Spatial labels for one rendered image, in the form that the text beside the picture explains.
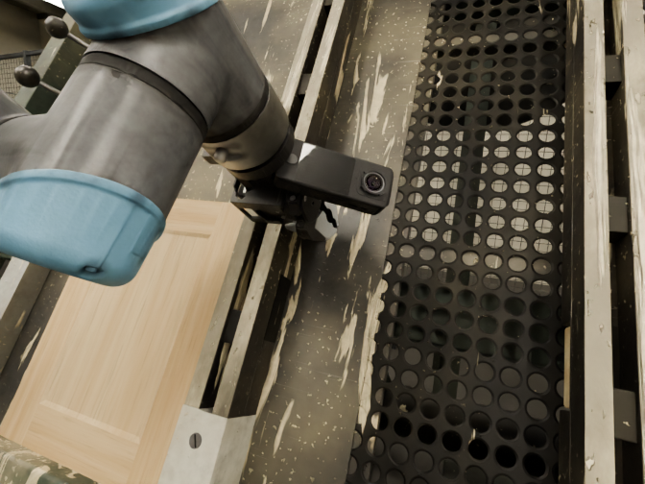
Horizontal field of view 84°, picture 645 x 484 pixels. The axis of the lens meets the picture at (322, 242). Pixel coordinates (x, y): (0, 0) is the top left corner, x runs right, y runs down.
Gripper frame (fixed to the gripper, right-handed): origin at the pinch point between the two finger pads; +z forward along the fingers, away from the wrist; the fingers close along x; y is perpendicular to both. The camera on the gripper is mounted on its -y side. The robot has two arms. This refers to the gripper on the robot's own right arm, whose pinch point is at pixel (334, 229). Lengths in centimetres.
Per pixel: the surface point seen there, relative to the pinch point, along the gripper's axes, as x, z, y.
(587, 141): -11.0, -4.6, -27.5
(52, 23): -30, -14, 59
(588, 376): 13.1, -4.5, -27.5
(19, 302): 19, -1, 53
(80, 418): 32.1, 0.3, 31.0
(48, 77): -30, -2, 77
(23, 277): 15, -2, 53
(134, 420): 30.0, 0.6, 21.9
